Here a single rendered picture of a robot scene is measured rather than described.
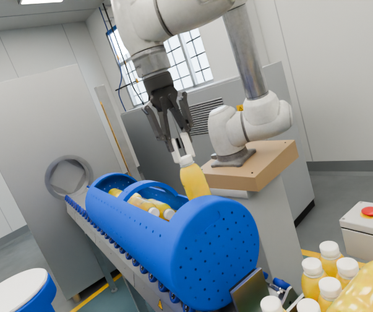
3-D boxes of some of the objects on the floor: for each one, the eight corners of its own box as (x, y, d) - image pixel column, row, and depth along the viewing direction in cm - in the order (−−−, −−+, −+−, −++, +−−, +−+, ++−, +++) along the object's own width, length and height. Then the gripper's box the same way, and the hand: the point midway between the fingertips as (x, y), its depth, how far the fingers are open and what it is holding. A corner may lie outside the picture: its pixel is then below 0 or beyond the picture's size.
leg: (116, 287, 264) (89, 229, 250) (118, 290, 259) (91, 230, 245) (111, 291, 262) (83, 232, 247) (112, 294, 257) (85, 234, 242)
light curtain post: (180, 285, 238) (101, 85, 199) (184, 288, 233) (104, 83, 194) (174, 289, 235) (93, 88, 196) (178, 293, 230) (95, 86, 191)
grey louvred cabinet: (180, 191, 450) (148, 103, 417) (317, 204, 286) (281, 60, 253) (154, 208, 417) (117, 114, 384) (291, 234, 253) (247, 73, 220)
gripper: (174, 69, 80) (200, 148, 85) (121, 86, 72) (153, 171, 78) (188, 62, 74) (216, 148, 79) (132, 80, 66) (166, 173, 71)
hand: (181, 148), depth 78 cm, fingers closed on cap, 4 cm apart
